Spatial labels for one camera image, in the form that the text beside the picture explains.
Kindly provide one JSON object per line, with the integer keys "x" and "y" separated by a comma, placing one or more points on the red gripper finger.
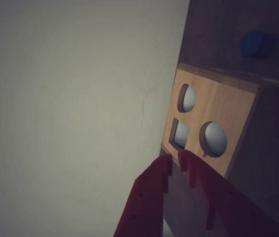
{"x": 228, "y": 209}
{"x": 147, "y": 197}

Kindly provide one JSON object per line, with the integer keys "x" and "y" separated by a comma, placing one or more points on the blue cylinder block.
{"x": 253, "y": 44}

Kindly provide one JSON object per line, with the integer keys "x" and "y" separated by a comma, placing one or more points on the wooden shape sorter box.
{"x": 218, "y": 106}

